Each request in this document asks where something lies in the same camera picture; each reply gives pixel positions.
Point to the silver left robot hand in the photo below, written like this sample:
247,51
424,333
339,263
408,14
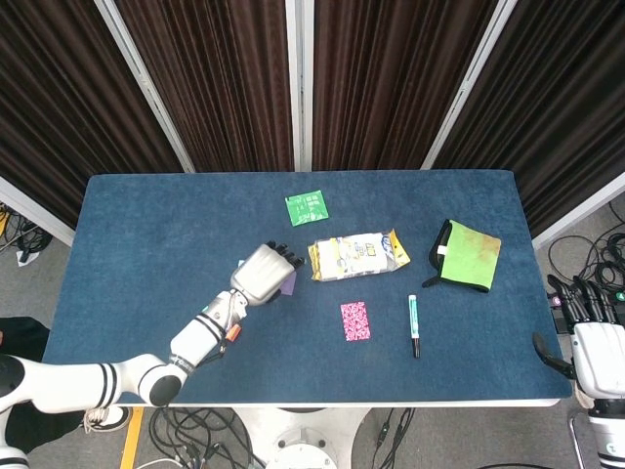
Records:
259,276

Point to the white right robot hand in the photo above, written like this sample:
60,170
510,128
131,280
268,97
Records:
600,356

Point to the medium purple cube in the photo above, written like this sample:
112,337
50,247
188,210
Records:
290,285

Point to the small orange cube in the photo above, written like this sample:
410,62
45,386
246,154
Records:
234,333

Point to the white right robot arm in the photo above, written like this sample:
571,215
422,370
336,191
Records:
608,430

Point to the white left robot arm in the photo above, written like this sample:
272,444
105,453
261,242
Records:
195,337

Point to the green foil sachet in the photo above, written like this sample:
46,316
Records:
306,209

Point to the white yellow snack package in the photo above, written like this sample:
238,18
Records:
356,256

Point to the red white patterned card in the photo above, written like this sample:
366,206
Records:
355,321

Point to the blue fabric table cover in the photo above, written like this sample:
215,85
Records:
146,234

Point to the green white marker pen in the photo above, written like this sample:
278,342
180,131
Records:
414,317

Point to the green black fabric pouch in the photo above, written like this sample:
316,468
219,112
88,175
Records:
469,259

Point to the brown curtain panel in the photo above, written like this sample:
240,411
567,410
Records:
561,98
220,73
381,73
58,98

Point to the white sneaker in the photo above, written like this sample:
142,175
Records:
110,419

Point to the white paper scrap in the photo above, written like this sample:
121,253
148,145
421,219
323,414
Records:
27,259

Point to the person in black clothes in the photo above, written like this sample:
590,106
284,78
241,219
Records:
24,342

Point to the white table frame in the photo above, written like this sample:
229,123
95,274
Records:
342,403

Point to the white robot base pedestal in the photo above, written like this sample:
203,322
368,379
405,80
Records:
303,439

